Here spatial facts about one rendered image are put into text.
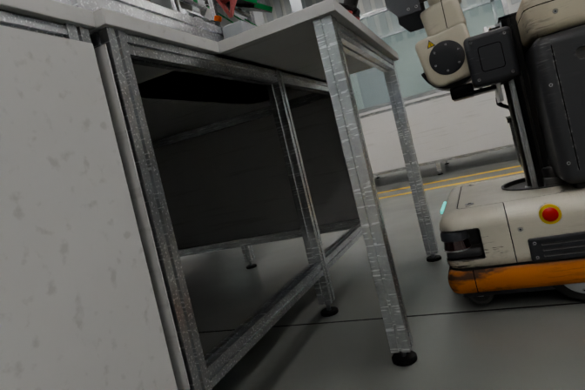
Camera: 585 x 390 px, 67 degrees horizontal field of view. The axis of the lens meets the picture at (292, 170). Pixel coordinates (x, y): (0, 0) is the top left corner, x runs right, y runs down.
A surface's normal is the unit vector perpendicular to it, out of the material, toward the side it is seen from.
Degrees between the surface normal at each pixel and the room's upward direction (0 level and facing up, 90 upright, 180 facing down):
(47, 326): 90
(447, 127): 90
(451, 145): 90
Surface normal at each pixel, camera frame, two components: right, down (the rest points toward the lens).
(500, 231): -0.38, 0.11
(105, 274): 0.90, -0.21
